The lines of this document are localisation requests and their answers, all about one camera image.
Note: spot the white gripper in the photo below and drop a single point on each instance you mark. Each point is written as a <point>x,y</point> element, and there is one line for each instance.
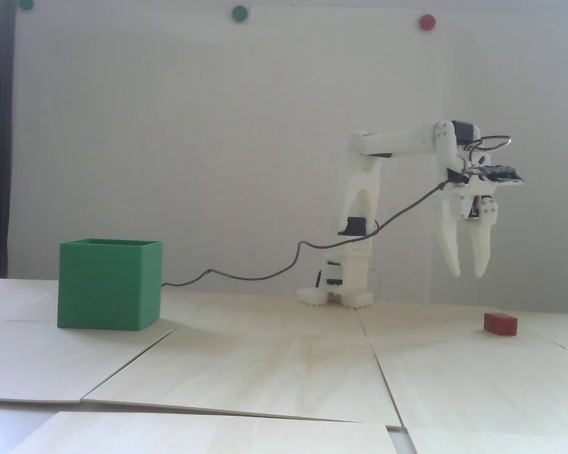
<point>456,208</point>

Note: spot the red block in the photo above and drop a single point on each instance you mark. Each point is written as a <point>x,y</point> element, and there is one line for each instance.
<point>500,325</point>

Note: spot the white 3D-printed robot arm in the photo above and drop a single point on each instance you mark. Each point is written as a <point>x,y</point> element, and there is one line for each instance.
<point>397,142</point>

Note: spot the green box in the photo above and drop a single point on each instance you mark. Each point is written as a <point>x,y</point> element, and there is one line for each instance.
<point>109,283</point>

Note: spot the light plywood board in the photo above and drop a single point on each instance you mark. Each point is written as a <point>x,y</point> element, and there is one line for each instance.
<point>430,321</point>
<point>52,364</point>
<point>501,442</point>
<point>265,378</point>
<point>478,388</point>
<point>194,435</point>
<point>265,317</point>
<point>19,298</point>

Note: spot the red round magnet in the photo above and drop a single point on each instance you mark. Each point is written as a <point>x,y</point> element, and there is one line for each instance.
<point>427,22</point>

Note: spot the white backdrop board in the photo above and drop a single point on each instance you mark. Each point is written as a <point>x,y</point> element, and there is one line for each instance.
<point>170,118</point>

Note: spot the green round magnet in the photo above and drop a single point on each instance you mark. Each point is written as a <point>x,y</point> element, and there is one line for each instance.
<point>239,13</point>
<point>26,4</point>

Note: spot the black wrist camera board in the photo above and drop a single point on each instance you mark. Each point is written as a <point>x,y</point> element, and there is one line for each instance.
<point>501,174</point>

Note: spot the dark window frame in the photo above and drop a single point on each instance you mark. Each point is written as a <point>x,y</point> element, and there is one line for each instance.
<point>2,142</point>

